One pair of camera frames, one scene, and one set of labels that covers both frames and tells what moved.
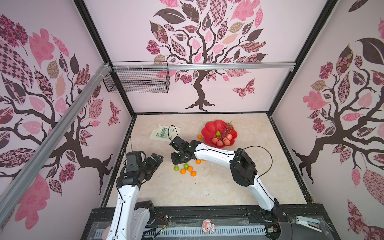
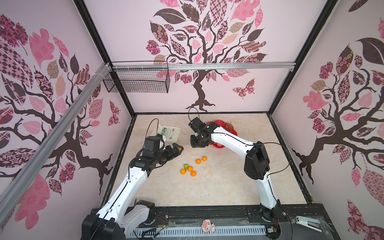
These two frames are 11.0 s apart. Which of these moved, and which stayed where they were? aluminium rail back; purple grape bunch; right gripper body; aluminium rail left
Moved: right gripper body
Stayed: aluminium rail left; purple grape bunch; aluminium rail back
